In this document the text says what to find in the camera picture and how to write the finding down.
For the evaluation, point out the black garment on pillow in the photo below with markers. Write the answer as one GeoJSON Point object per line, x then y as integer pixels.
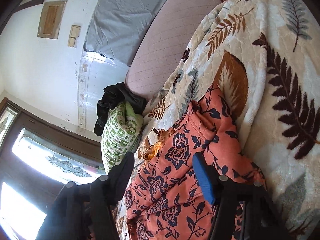
{"type": "Point", "coordinates": [112, 97]}

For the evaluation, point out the stained glass window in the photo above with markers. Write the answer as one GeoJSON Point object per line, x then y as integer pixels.
{"type": "Point", "coordinates": [19, 218]}

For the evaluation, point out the pink quilted bolster cushion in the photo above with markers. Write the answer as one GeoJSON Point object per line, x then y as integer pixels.
{"type": "Point", "coordinates": [164, 44]}

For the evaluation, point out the beige wall switch plate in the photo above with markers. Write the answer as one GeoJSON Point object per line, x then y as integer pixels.
{"type": "Point", "coordinates": [73, 35]}

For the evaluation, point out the dark wooden door frame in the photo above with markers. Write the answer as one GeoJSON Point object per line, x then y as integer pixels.
{"type": "Point", "coordinates": [38, 158]}

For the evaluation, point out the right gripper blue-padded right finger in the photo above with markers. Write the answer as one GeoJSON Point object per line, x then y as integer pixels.
{"type": "Point", "coordinates": [260, 217]}

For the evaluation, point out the leaf-pattern fleece blanket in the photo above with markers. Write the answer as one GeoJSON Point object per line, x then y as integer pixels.
{"type": "Point", "coordinates": [264, 57]}

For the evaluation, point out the green white patterned pillow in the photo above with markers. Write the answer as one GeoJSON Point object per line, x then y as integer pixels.
{"type": "Point", "coordinates": [120, 135]}

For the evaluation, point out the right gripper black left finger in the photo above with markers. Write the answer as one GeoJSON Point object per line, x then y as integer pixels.
{"type": "Point", "coordinates": [85, 211]}

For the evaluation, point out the wooden wall panel plaque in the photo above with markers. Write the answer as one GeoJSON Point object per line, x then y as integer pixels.
{"type": "Point", "coordinates": [50, 19]}

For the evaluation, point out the orange floral garment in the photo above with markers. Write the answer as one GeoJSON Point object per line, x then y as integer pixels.
{"type": "Point", "coordinates": [165, 201]}

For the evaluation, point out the grey pillow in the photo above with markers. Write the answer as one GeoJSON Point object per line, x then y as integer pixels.
{"type": "Point", "coordinates": [117, 27]}

